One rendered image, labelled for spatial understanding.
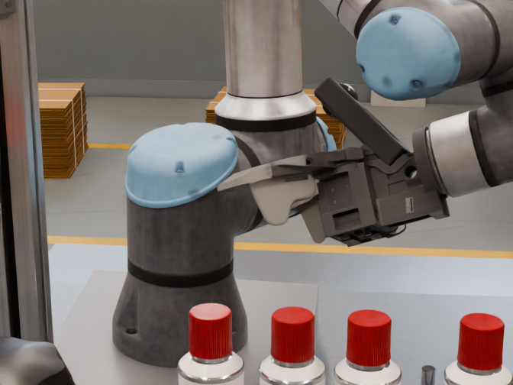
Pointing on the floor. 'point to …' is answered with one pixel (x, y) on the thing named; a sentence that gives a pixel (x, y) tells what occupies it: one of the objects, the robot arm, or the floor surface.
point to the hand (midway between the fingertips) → (244, 196)
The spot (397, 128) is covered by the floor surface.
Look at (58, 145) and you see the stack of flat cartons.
